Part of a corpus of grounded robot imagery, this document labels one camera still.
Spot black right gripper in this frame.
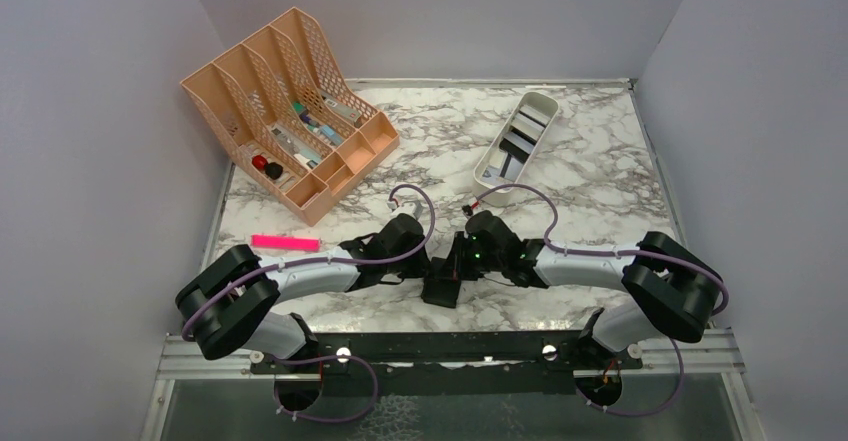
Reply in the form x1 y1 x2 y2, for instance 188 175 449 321
436 230 505 281

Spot black leather card holder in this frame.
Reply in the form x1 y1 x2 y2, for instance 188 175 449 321
421 257 462 309

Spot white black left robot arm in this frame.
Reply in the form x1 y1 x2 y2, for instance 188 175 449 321
175 213 432 372

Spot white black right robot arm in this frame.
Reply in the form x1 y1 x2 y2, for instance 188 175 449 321
451 210 728 368

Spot cream oblong plastic tray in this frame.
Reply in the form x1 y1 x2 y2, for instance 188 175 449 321
472 91 560 195

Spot pink rectangular bar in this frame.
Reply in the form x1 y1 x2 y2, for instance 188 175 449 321
251 234 321 252

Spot teal pens in organizer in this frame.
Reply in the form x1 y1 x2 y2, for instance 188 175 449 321
292 102 344 146

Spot black round item in organizer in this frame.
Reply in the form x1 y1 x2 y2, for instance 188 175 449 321
264 162 284 181

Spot grey device in organizer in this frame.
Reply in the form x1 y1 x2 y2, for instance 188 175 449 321
320 91 362 128

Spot peach plastic file organizer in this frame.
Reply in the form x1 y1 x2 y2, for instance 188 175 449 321
181 7 399 225

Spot red round item in organizer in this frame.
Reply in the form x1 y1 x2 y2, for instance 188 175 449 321
251 155 268 171

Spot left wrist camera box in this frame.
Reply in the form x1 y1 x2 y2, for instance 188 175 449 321
397 200 424 220

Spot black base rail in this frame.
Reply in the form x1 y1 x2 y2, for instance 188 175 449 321
250 330 604 397

